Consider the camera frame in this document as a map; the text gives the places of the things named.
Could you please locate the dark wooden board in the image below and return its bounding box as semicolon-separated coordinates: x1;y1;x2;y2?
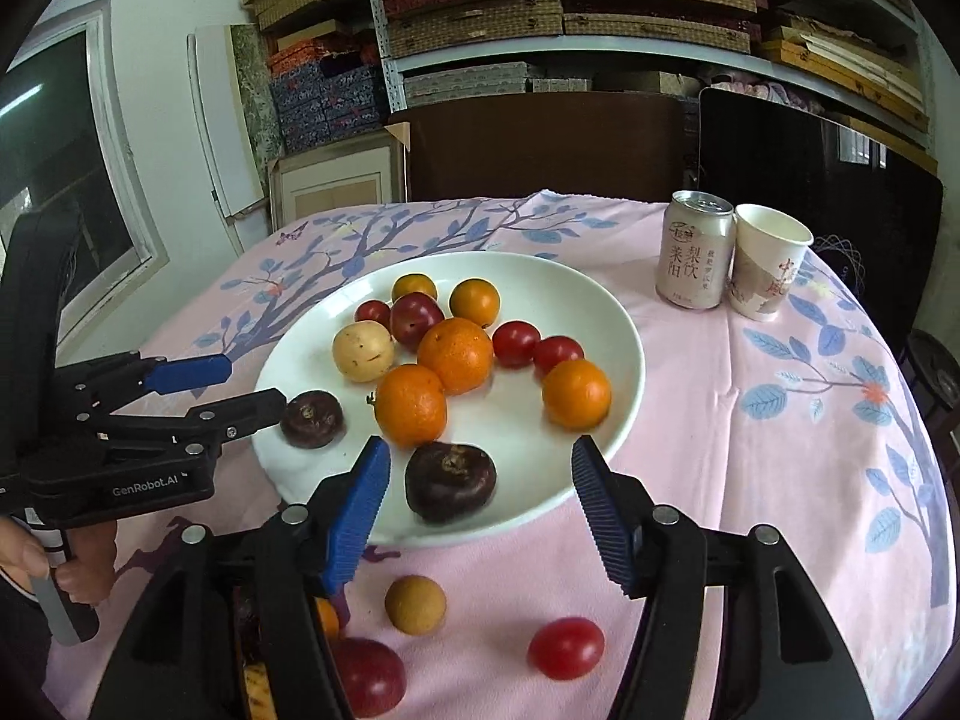
389;91;685;202

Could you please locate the black monitor screen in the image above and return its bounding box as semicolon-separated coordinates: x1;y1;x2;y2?
698;88;944;346

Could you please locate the large orange tangerine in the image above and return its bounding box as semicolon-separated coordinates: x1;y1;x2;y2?
416;317;494;395

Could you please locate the person's left hand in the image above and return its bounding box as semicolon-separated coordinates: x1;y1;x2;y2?
2;517;117;606

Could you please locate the small orange kumquat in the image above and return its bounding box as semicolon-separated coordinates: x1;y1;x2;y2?
392;273;438;302

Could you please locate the small orange fruit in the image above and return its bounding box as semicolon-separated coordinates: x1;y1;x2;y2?
449;278;501;327
542;359;612;433

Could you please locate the white board leaning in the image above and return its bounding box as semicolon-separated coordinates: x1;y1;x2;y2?
187;25;263;220

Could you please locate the framed picture leaning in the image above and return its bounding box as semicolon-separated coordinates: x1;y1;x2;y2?
268;124;412;231

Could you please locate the white round plate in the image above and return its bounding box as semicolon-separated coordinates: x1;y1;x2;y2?
250;250;650;550

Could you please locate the red cherry tomato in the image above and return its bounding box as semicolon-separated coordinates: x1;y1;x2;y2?
355;299;391;330
532;335;586;379
491;320;540;369
527;616;605;681

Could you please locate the brown longan fruit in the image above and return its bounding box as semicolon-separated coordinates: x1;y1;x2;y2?
384;575;448;637

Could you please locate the dark water chestnut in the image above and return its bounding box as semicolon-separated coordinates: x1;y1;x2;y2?
280;390;345;449
405;442;498;525

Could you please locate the metal storage shelf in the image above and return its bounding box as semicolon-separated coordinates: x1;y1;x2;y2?
370;0;931;148

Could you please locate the dark red plum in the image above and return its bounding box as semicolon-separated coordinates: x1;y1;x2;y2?
391;293;444;353

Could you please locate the pink beverage can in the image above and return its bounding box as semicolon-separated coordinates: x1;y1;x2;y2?
656;190;736;310

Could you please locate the yellow pepino melon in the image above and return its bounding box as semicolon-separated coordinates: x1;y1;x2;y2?
332;320;394;383

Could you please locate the orange yellow tomato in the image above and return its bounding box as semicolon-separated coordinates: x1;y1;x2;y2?
316;598;342;642

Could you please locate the pink printed tablecloth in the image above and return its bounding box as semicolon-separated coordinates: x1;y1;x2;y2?
109;192;957;718

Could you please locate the white paper cup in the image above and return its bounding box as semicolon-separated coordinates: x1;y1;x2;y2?
727;203;814;322

